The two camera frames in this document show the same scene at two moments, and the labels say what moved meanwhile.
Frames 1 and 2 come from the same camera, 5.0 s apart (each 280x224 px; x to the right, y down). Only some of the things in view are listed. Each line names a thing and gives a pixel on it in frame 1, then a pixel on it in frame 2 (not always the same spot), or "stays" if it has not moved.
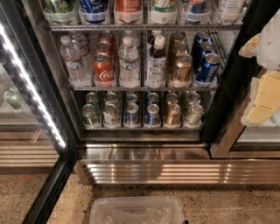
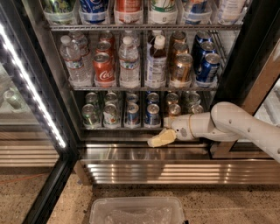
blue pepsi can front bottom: (152, 115) stays
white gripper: (270, 44) -> (181, 126)
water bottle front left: (73, 64) stays
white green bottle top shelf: (163, 11) stays
